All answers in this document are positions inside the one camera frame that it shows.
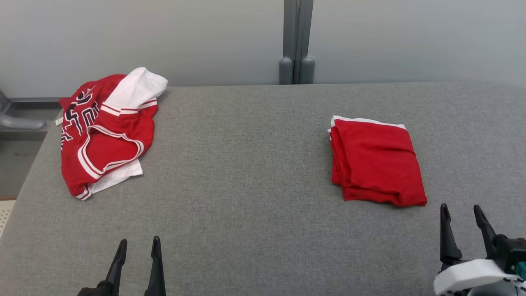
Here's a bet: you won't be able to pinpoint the grey partition post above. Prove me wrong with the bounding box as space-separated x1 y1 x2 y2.
279 0 298 85
294 0 316 85

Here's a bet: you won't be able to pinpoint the beige perforated floor panel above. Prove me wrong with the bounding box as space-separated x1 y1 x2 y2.
0 196 18 239

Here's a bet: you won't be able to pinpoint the grey chair base leg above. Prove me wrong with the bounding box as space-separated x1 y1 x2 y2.
0 90 47 130

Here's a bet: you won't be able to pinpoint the red shorts with white trim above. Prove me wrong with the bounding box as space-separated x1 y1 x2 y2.
327 115 428 207

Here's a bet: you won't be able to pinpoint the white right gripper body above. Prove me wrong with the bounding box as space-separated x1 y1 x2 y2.
433 258 521 296

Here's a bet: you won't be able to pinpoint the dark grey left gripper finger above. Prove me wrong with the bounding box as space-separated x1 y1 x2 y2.
143 236 167 296
97 239 128 296

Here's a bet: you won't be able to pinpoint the red white sports jersey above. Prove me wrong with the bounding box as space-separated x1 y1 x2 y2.
55 67 168 201

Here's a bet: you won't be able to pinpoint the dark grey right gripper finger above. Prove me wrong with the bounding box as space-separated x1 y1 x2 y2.
473 204 499 260
439 203 464 264

